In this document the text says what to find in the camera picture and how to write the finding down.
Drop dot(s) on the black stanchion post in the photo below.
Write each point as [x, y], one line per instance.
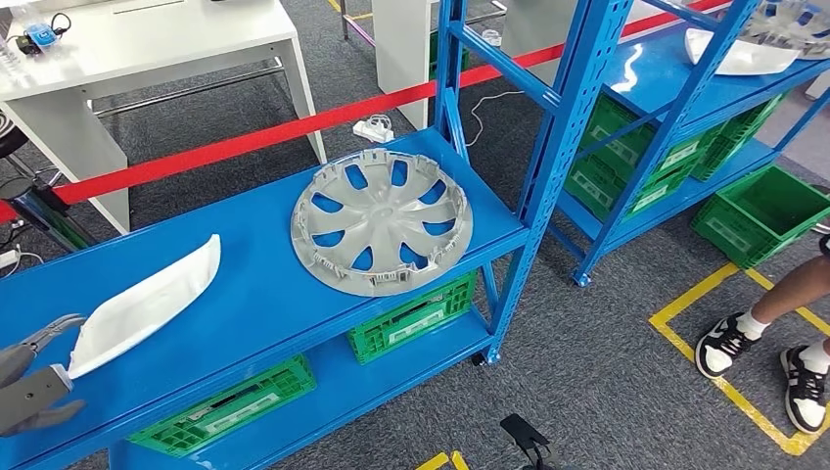
[45, 217]

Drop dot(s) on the white power strip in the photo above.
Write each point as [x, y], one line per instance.
[373, 130]

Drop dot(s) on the black and white sneaker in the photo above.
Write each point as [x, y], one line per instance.
[720, 347]
[804, 396]

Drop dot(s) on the red barrier belt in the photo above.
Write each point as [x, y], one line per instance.
[259, 139]

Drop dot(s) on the white curved plastic part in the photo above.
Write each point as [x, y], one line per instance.
[746, 61]
[142, 305]

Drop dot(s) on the person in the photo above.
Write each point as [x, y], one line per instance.
[791, 285]

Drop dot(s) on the black robot right foot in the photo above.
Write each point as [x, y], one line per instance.
[519, 431]

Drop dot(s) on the white desk side panel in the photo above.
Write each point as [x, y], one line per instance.
[402, 58]

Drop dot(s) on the blue metal shelf rack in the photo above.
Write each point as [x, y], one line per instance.
[246, 259]
[648, 78]

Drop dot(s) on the white desk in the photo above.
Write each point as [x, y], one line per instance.
[162, 39]

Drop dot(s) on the grey plastic wheel hubcap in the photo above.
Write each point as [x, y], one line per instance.
[791, 23]
[382, 224]

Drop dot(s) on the black ribbed round base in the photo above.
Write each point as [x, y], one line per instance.
[10, 133]

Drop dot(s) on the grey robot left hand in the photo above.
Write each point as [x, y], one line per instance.
[26, 396]

